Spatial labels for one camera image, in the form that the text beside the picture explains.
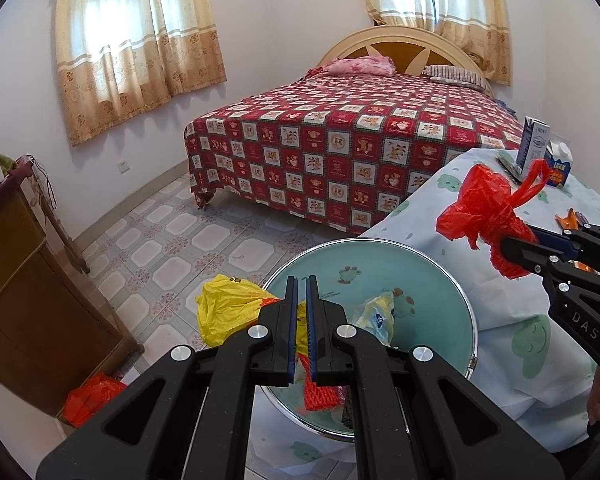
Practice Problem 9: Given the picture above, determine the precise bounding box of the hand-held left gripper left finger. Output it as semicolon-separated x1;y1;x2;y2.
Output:
36;275;299;480

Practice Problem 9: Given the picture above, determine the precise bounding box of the red mesh net piece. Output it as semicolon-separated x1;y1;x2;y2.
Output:
295;352;348;411

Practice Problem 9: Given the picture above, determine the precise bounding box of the blue white capped carton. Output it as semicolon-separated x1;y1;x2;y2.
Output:
545;140;573;188

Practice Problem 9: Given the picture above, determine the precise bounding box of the wooden cabinet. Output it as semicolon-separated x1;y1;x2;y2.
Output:
0;170;143;418

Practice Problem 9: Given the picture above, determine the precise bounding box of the wide beige patterned curtain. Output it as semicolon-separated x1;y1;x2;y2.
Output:
55;0;228;147

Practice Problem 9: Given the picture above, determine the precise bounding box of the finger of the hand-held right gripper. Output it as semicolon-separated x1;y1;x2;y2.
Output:
527;224;600;261
499;235;581;277

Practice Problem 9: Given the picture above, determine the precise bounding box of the white translucent plastic bag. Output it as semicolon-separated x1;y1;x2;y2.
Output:
349;291;397;346

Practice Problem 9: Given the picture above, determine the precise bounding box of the orange snack packet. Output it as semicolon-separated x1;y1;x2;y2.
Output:
555;208;588;228

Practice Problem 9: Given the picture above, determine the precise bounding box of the wooden bed headboard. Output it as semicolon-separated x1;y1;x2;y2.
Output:
317;25;496;96

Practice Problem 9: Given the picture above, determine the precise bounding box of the red plastic bag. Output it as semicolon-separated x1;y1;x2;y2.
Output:
62;372;128;428
436;158;551;281

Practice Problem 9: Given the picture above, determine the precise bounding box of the teal round basin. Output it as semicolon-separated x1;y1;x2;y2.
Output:
257;238;480;442

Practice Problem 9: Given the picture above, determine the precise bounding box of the yellow plastic bag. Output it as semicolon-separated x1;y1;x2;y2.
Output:
196;275;311;358

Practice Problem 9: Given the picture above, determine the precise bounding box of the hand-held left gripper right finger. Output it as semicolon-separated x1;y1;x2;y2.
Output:
306;275;565;480

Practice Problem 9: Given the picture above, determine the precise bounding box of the striped pillow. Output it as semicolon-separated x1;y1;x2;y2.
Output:
422;64;487;90

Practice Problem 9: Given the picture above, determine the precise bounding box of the pink pillow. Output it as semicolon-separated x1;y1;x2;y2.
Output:
325;56;396;77

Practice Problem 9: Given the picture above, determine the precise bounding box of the black remote control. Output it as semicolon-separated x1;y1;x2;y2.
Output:
497;152;523;183

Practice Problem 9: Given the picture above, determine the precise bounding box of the bed with red patterned cover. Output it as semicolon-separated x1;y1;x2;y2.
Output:
184;71;526;238

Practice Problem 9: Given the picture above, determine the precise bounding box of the tall white milk carton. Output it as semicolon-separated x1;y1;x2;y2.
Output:
515;116;552;176

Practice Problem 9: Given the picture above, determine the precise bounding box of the crumpled red plastic bag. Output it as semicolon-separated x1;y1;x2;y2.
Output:
62;372;128;428

